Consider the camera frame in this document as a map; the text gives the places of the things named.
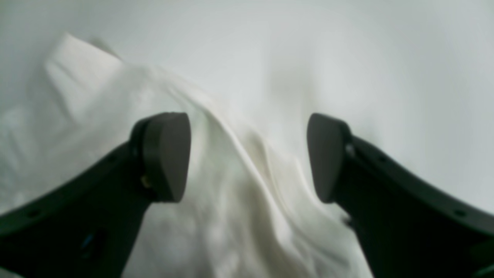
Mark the white printed T-shirt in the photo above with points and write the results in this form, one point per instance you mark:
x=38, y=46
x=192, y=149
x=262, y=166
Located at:
x=249, y=209

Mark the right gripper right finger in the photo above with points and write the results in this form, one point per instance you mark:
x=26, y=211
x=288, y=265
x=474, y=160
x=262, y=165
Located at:
x=405, y=227

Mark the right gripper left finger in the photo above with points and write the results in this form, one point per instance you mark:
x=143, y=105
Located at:
x=87, y=227

